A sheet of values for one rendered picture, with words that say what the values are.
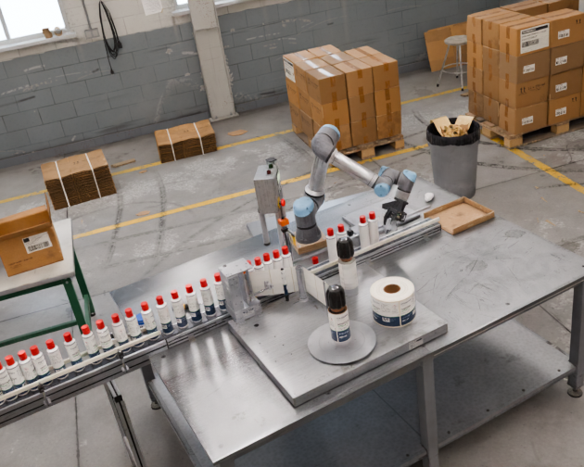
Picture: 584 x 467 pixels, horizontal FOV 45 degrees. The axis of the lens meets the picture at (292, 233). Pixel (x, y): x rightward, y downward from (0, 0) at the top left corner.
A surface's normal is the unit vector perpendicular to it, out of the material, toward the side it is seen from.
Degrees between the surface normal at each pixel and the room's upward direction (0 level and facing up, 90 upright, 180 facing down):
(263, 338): 0
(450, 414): 0
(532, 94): 90
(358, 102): 88
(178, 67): 90
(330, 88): 90
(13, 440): 0
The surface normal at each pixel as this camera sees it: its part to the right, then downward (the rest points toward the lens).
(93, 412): -0.14, -0.87
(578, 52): 0.36, 0.40
